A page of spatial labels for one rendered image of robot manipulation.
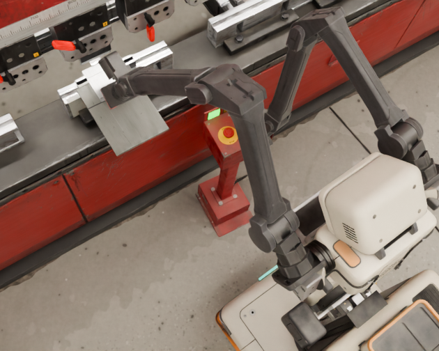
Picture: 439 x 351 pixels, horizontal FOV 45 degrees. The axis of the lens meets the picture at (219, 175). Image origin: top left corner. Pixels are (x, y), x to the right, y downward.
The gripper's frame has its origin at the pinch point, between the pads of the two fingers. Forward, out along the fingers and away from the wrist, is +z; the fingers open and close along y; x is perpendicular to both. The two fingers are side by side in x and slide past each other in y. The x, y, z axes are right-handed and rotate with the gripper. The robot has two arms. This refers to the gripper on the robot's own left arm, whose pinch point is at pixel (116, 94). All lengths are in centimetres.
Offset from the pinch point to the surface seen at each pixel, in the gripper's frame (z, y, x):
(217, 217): 66, -27, 67
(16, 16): -32.1, 18.2, -24.9
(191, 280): 69, -3, 88
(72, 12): -26.5, 5.0, -21.8
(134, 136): -5.2, 2.1, 13.6
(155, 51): 9.7, -20.1, -7.4
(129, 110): -1.1, -0.8, 6.0
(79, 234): 86, 30, 46
